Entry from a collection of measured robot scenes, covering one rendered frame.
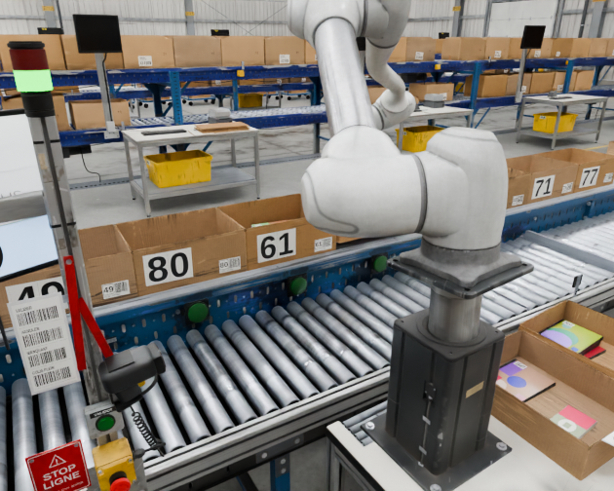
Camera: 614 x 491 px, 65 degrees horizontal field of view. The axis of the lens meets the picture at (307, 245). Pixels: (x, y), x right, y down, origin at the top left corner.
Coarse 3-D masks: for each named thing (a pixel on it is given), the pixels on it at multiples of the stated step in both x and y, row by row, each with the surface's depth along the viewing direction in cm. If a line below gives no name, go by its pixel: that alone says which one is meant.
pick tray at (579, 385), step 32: (512, 352) 149; (544, 352) 143; (576, 384) 136; (608, 384) 128; (512, 416) 122; (544, 416) 114; (608, 416) 127; (544, 448) 116; (576, 448) 108; (608, 448) 111
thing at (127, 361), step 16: (128, 352) 97; (144, 352) 97; (160, 352) 98; (112, 368) 93; (128, 368) 93; (144, 368) 95; (160, 368) 97; (112, 384) 92; (128, 384) 94; (128, 400) 97
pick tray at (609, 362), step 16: (560, 304) 164; (576, 304) 163; (528, 320) 153; (544, 320) 160; (576, 320) 164; (592, 320) 160; (608, 320) 156; (544, 336) 145; (608, 336) 157; (576, 352) 138; (608, 352) 153; (608, 368) 131
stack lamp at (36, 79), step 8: (16, 56) 73; (24, 56) 73; (32, 56) 74; (40, 56) 74; (16, 64) 74; (24, 64) 74; (32, 64) 74; (40, 64) 75; (16, 72) 74; (24, 72) 74; (32, 72) 74; (40, 72) 75; (48, 72) 76; (16, 80) 75; (24, 80) 74; (32, 80) 75; (40, 80) 75; (48, 80) 76; (24, 88) 75; (32, 88) 75; (40, 88) 76; (48, 88) 77
